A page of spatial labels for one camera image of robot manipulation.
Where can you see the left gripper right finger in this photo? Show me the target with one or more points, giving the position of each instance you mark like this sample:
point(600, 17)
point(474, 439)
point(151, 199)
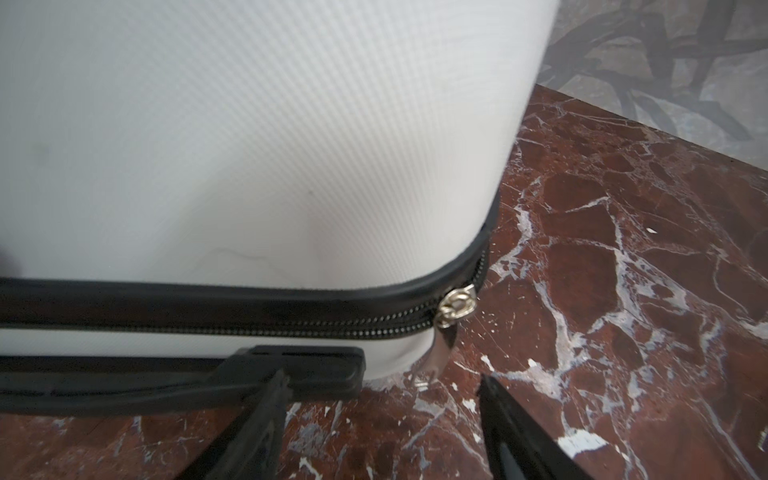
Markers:
point(517, 447)

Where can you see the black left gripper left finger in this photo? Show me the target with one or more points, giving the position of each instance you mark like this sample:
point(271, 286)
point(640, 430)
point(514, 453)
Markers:
point(249, 447)

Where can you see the black and white suitcase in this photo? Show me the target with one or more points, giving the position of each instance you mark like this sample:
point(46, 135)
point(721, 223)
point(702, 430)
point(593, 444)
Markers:
point(206, 202)

